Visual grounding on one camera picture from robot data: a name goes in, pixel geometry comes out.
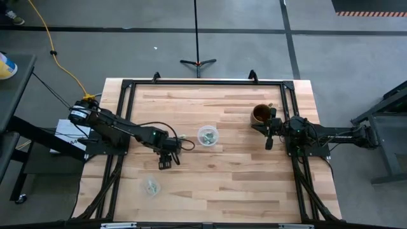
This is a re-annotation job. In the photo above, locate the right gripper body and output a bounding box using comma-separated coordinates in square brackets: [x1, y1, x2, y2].
[275, 117, 287, 138]

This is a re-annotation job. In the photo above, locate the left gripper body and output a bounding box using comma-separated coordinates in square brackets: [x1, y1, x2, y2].
[162, 137, 183, 155]

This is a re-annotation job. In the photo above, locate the brown round cup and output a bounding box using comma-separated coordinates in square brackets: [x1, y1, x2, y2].
[249, 102, 273, 127]

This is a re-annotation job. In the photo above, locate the clear round plastic bowl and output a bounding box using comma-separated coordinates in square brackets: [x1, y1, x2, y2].
[197, 125, 220, 148]

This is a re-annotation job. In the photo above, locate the clear plastic tub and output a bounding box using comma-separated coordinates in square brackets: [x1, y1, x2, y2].
[141, 176, 162, 198]

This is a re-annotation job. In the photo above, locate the silver aluminium extrusion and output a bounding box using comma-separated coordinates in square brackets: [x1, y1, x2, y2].
[278, 223, 315, 229]
[100, 222, 138, 229]

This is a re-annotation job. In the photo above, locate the black tripod stand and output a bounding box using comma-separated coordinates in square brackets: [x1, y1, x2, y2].
[179, 0, 217, 79]

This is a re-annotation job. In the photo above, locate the black metal cart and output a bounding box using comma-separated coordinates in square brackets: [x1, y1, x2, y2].
[350, 80, 407, 186]

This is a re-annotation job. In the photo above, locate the hazard striped black mat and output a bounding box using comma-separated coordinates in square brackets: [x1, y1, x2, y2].
[330, 0, 407, 18]

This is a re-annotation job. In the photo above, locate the black desk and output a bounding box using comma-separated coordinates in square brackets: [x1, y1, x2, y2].
[0, 53, 87, 204]

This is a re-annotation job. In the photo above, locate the white yellow wipes canister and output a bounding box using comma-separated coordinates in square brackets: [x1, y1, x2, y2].
[0, 52, 18, 80]

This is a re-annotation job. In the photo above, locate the person's shoe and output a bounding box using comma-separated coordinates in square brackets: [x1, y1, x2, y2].
[4, 9, 26, 27]

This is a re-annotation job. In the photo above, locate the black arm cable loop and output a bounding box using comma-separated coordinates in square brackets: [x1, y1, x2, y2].
[135, 121, 196, 153]

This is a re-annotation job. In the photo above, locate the black aluminium table frame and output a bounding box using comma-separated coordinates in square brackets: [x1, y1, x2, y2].
[71, 69, 343, 229]

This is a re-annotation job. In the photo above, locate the yellow extension cable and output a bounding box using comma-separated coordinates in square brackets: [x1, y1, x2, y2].
[27, 0, 97, 101]

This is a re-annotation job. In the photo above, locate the thin black cable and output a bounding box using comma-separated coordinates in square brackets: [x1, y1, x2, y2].
[31, 71, 73, 109]

